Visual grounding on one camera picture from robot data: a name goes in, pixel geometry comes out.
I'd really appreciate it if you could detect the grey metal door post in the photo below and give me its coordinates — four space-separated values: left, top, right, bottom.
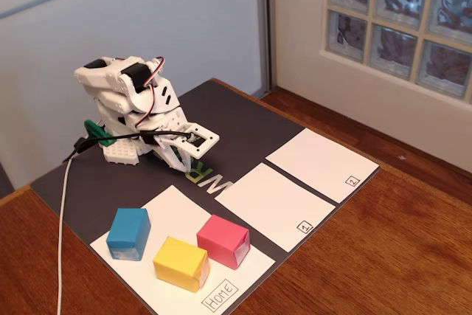
254 0 277 97

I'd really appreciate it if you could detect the white paper marked HOME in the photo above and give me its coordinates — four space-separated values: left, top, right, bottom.
89 184 277 315

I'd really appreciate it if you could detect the white paper marked 1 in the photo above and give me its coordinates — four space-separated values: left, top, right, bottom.
214 162 336 253

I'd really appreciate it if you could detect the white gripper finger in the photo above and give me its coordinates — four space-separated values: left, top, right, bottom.
154 142 190 174
173 148 193 168

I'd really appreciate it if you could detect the green table clamp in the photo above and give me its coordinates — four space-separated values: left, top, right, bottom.
83 119 117 147

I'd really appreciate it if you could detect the yellow paper box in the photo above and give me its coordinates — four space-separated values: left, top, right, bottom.
152 235 211 293

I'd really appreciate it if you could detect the black camera cable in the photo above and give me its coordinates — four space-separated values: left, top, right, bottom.
62 128 192 163

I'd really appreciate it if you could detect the blue paper box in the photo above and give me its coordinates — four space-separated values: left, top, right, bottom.
105 207 153 262

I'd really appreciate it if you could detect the red black servo wire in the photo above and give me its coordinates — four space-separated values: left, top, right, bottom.
133 55 165 128

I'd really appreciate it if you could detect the white cable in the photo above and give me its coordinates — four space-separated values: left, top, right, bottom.
55 158 74 315

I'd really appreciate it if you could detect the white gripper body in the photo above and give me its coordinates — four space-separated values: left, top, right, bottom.
142 107 193 148

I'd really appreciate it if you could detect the pink paper box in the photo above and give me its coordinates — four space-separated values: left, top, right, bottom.
196 214 251 271

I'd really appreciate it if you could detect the glass block window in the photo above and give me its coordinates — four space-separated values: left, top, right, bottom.
319 0 472 105

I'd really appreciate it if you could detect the white paper marked 2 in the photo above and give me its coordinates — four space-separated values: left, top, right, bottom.
265 128 380 204

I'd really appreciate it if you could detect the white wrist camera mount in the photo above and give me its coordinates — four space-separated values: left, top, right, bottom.
171 122 221 158

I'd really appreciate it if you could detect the dark grey mat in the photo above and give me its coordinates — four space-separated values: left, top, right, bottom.
29 77 381 315

